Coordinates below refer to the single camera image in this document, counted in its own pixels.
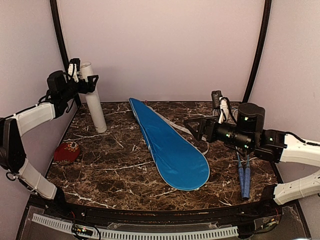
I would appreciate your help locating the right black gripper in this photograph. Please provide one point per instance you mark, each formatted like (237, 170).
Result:
(213, 122)

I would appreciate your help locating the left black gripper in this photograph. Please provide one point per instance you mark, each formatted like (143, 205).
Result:
(91, 86)

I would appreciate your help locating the white shuttlecock tube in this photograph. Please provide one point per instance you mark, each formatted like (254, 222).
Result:
(93, 100)

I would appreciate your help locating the blue racket bag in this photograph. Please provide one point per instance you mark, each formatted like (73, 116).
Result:
(179, 163)

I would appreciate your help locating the blue badminton racket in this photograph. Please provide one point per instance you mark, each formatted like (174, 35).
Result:
(241, 173)
(247, 179)

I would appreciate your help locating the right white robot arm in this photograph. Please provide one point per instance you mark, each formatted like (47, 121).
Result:
(279, 147)

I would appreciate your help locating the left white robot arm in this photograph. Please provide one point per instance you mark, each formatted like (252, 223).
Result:
(14, 149)

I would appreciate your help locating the red embroidered round pouch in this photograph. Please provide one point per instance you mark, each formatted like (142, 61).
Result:
(66, 153)

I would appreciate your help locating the small circuit board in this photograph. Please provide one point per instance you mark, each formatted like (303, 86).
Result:
(80, 230)

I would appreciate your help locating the black left corner post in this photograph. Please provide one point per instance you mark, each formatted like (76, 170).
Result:
(59, 33)

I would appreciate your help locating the black corner post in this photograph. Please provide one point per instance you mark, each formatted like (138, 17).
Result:
(59, 33)
(259, 50)

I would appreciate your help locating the white slotted cable duct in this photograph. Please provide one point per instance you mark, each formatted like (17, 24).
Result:
(65, 226)

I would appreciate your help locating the black front table rail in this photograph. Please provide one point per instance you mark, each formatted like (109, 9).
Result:
(239, 215)

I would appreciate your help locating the black right corner post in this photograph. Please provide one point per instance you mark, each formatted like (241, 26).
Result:
(259, 50)

